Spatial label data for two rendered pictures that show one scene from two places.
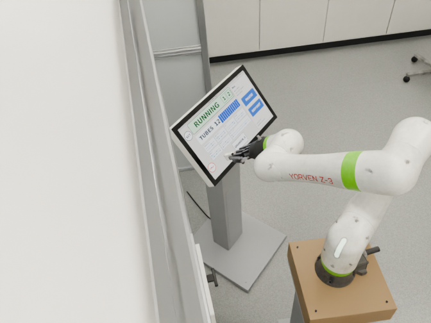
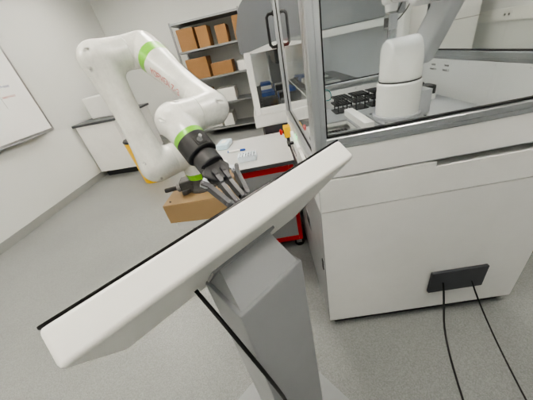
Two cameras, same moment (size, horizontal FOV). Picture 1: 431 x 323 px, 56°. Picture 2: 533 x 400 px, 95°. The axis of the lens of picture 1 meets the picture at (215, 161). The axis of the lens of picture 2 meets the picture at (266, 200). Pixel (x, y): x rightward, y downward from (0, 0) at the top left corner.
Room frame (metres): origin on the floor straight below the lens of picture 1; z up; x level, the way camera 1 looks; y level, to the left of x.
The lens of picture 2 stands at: (1.70, 0.10, 1.38)
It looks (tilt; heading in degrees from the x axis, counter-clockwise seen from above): 32 degrees down; 192
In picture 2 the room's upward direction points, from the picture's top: 12 degrees counter-clockwise
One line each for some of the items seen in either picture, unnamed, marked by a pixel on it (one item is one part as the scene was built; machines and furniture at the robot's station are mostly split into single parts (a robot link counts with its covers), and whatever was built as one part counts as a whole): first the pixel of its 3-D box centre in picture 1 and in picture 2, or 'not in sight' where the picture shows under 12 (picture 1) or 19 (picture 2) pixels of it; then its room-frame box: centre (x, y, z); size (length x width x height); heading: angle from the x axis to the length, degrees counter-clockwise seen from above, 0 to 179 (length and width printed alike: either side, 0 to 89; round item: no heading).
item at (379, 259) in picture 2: not in sight; (380, 205); (0.35, 0.53, 0.40); 1.03 x 0.95 x 0.80; 8
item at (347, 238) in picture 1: (344, 245); (190, 157); (0.70, -0.42, 1.02); 0.16 x 0.13 x 0.19; 138
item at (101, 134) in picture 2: not in sight; (121, 129); (-2.35, -3.05, 0.61); 1.15 x 0.72 x 1.22; 2
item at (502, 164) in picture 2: not in sight; (385, 132); (0.35, 0.53, 0.87); 1.02 x 0.95 x 0.14; 8
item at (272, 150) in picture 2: not in sight; (259, 194); (0.01, -0.31, 0.38); 0.62 x 0.58 x 0.76; 8
